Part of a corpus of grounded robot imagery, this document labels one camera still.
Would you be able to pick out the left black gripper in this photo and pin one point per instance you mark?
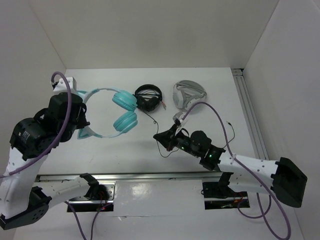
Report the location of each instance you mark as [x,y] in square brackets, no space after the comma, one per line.
[83,122]

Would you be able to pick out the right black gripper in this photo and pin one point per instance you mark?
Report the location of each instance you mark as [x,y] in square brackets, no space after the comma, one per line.
[166,138]

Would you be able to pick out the teal cat ear headphones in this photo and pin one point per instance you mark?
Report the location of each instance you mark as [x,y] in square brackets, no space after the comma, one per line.
[114,110]

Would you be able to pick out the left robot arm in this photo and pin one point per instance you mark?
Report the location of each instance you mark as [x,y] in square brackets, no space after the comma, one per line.
[32,139]

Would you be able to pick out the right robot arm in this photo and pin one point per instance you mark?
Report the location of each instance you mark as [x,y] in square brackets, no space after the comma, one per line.
[241,173]

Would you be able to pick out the black headphones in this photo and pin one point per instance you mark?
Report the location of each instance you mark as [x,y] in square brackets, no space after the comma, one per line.
[148,97]

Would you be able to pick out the white grey headphones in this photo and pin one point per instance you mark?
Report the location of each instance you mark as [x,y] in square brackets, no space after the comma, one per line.
[186,93]

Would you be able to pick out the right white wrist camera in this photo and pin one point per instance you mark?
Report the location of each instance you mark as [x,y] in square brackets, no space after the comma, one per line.
[179,121]

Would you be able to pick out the front aluminium rail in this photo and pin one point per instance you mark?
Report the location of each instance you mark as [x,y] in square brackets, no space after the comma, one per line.
[134,176]

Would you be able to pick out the aluminium rail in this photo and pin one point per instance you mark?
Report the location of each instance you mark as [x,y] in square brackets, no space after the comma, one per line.
[255,133]
[134,176]

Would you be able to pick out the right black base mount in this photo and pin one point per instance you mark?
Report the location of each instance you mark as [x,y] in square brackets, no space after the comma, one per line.
[217,197]

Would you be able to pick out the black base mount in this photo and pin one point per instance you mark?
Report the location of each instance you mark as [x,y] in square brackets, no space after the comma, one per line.
[103,199]
[217,197]

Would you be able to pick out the right side aluminium rail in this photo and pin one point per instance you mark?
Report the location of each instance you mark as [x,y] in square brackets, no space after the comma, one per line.
[255,133]

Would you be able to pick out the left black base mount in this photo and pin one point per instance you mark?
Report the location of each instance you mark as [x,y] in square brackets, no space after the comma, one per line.
[103,199]

